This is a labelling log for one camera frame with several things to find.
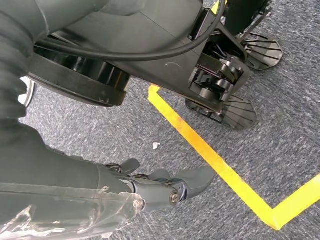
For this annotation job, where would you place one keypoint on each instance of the white paper scrap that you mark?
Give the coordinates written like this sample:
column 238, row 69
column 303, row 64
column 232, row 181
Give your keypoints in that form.
column 155, row 145

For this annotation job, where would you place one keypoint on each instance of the yellow floor tape square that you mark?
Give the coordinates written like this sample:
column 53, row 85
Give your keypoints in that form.
column 200, row 142

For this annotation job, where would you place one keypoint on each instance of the black robot right leg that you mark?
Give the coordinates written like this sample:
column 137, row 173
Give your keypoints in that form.
column 149, row 39

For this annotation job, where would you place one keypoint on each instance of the black robot leg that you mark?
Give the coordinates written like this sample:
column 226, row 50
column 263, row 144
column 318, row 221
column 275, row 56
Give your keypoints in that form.
column 240, row 13
column 149, row 39

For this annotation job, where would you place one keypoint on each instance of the black robot right foot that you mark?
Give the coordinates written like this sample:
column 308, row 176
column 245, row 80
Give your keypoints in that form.
column 237, row 114

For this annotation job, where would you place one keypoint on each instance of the black robot foot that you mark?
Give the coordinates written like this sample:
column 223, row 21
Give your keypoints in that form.
column 237, row 114
column 265, row 53

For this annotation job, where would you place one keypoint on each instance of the black robot left leg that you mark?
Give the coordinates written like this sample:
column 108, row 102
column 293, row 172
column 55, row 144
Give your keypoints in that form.
column 240, row 13

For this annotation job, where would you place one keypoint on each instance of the black robot left foot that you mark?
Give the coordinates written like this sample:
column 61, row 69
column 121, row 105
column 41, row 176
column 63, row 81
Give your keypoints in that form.
column 265, row 53

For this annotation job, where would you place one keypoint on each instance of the white round object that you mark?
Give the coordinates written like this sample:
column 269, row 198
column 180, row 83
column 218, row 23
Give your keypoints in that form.
column 27, row 94

